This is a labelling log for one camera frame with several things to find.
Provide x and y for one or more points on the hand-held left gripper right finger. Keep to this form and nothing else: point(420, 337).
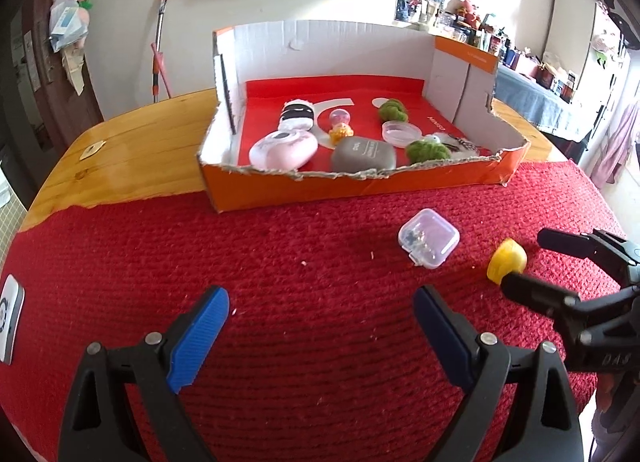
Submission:
point(442, 337)

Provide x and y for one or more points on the white grid-pattern sheet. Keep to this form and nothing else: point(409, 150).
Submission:
point(10, 222)

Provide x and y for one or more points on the pink dome yellow toy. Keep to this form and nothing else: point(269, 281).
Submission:
point(340, 118)

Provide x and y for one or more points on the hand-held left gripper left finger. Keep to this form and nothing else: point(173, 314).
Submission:
point(200, 337)

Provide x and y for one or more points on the pink hanging cloth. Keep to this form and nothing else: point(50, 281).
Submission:
point(620, 142)

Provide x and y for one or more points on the clear round lid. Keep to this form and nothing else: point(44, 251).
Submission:
point(400, 135)

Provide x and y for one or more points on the small beige tag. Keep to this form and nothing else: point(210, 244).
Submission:
point(93, 150)

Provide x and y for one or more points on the green fuzzy scrunchie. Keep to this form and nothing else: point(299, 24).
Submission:
point(392, 111)

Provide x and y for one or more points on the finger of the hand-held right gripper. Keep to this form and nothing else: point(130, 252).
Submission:
point(535, 292)
point(565, 241)

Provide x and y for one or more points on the white wardrobe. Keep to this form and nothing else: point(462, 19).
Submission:
point(570, 27)

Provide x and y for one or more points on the green plush toy front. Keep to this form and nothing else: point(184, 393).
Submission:
point(425, 151)

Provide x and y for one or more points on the hanging plastic bag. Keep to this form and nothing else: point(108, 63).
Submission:
point(65, 25)

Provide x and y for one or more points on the white rectangular device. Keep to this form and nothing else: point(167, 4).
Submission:
point(11, 317)

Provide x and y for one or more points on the orange white cardboard box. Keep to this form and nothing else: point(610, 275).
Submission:
point(350, 47)

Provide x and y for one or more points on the dark brown wooden door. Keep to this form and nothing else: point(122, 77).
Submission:
point(55, 107)

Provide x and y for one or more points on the row of bottles and toys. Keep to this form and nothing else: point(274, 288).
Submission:
point(450, 17)

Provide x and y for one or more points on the red knitted mat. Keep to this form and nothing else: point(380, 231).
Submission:
point(300, 292)

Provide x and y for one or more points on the small clear plastic box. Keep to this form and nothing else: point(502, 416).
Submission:
point(430, 237)

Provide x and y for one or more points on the pink white round case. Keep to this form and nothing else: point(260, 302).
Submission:
point(280, 150)

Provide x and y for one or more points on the grey rounded makeup case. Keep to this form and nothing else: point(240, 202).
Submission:
point(362, 155)

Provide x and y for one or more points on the black white checkered bow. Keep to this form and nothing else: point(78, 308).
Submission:
point(457, 143)

